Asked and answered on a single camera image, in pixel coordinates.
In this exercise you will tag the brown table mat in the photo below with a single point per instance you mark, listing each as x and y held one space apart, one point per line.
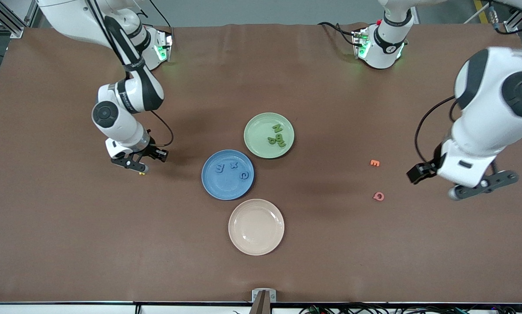
69 240

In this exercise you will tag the aluminium frame profile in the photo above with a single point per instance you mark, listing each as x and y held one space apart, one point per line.
511 27
8 21

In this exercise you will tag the blue plate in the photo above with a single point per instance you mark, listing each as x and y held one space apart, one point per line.
226 189

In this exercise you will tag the grey metal camera bracket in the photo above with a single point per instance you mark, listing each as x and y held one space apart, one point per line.
264 301

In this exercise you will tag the green foam letter P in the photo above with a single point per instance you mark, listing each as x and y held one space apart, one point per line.
271 140

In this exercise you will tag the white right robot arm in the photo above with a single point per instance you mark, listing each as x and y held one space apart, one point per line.
69 17

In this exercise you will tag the blue foam letter c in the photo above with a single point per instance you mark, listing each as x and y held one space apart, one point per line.
239 175

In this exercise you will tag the cream plate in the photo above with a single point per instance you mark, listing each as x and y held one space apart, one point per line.
256 226

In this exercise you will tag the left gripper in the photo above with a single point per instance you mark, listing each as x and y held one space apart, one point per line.
431 167

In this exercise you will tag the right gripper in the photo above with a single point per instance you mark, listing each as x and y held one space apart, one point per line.
151 150

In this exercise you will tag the blue foam letter m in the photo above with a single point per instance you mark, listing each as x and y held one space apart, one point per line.
220 167

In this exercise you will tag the green plate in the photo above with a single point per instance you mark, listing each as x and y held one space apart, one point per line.
258 135

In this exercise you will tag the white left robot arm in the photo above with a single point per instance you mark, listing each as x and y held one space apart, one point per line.
483 131

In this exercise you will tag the green foam letter N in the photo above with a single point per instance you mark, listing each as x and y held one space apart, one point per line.
277 127

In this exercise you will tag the white table edge rail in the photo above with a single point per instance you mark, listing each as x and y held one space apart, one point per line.
69 309

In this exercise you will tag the pink foam letter Q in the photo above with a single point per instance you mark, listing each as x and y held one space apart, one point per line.
375 195

